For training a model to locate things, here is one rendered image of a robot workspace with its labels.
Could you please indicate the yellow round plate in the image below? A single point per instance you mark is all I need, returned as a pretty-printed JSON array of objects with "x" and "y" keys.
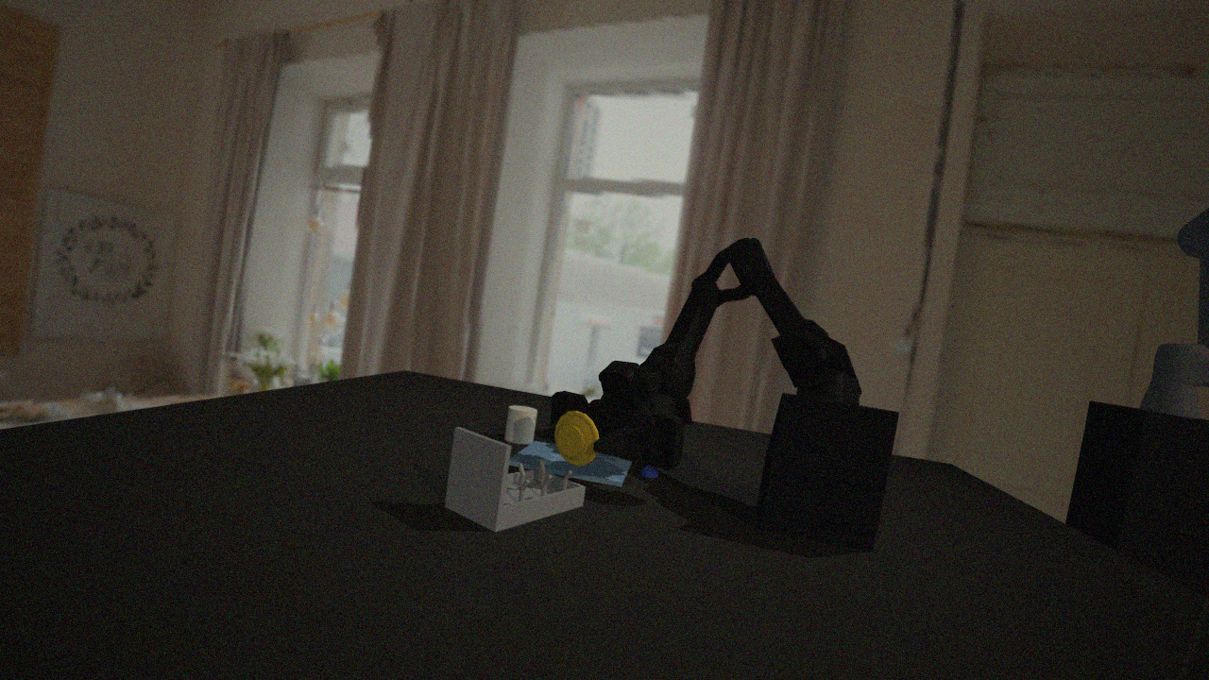
[{"x": 574, "y": 436}]

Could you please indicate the light blue flat mat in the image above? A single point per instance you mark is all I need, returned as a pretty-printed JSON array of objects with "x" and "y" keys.
[{"x": 603, "y": 469}]

